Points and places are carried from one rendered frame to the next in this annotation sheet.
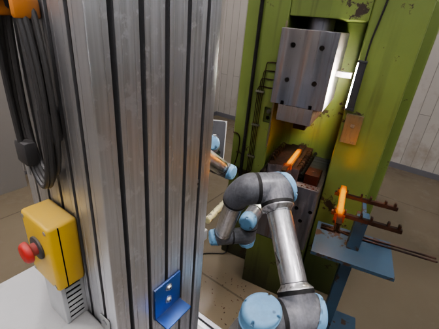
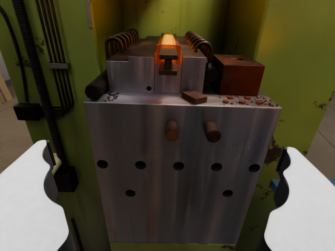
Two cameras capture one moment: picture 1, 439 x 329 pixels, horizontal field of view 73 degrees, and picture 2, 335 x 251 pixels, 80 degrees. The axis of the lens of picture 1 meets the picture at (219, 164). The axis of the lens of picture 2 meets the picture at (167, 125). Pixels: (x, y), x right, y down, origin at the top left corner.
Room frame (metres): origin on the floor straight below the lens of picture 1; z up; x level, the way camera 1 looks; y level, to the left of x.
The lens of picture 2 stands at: (1.28, -0.24, 1.07)
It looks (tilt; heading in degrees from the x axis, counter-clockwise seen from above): 29 degrees down; 334
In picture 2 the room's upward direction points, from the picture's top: 2 degrees clockwise
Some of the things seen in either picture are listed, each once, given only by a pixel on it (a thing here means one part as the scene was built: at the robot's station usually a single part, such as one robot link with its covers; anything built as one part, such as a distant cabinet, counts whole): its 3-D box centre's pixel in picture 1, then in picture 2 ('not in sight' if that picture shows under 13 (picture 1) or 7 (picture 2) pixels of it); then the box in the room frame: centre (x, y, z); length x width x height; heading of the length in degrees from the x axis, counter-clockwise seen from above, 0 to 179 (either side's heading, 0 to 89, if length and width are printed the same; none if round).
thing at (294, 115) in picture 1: (302, 108); not in sight; (1.86, -0.49, 1.32); 0.42 x 0.20 x 0.10; 155
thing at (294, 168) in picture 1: (291, 159); (159, 55); (1.86, -0.49, 0.96); 0.42 x 0.20 x 0.09; 155
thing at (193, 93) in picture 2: not in sight; (194, 96); (1.60, -0.45, 0.92); 0.04 x 0.03 x 0.01; 7
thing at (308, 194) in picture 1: (292, 194); (174, 130); (1.84, -0.54, 0.69); 0.56 x 0.38 x 0.45; 155
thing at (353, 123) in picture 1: (351, 129); not in sight; (1.65, -0.74, 1.27); 0.09 x 0.02 x 0.17; 65
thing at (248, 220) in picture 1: (250, 218); not in sight; (1.11, -0.16, 0.98); 0.11 x 0.08 x 0.09; 155
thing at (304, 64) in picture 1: (317, 68); not in sight; (1.84, -0.52, 1.56); 0.42 x 0.39 x 0.40; 155
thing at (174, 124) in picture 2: not in sight; (171, 130); (1.58, -0.39, 0.87); 0.04 x 0.03 x 0.03; 155
